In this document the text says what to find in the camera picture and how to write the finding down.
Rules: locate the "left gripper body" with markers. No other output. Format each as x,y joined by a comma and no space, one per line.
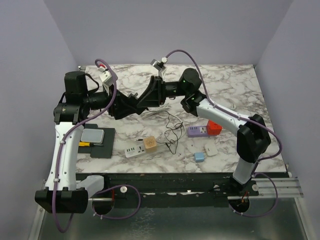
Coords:
98,100

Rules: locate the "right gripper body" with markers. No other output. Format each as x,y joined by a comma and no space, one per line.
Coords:
170,89

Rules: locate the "black power adapter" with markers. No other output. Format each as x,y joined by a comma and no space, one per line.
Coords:
165,127

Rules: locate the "beige cube socket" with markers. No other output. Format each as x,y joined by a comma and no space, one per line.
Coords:
150,144

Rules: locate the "red cube socket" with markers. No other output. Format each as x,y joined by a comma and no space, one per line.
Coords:
213,129

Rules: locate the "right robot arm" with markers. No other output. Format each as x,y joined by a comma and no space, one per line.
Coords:
252,137

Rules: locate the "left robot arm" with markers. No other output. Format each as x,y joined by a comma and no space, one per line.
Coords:
62,194

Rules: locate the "white plug adapter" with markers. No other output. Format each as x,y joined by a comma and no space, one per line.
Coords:
211,149

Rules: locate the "blue cube plug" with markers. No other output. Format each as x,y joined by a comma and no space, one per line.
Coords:
199,157

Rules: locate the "grey plastic box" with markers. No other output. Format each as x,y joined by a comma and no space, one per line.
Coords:
95,136

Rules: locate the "black mat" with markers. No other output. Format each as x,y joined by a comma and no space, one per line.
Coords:
103,151

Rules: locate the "yellow screwdriver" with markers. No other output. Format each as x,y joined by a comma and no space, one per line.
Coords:
88,144

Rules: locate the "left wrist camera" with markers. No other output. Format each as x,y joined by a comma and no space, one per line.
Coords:
107,81

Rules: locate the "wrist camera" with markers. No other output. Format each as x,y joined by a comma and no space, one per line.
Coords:
160,66
107,81

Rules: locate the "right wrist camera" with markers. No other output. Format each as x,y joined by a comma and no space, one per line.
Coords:
160,66

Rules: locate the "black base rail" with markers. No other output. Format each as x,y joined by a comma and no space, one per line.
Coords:
174,190

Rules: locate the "aluminium frame rail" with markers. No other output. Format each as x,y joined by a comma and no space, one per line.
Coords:
268,188

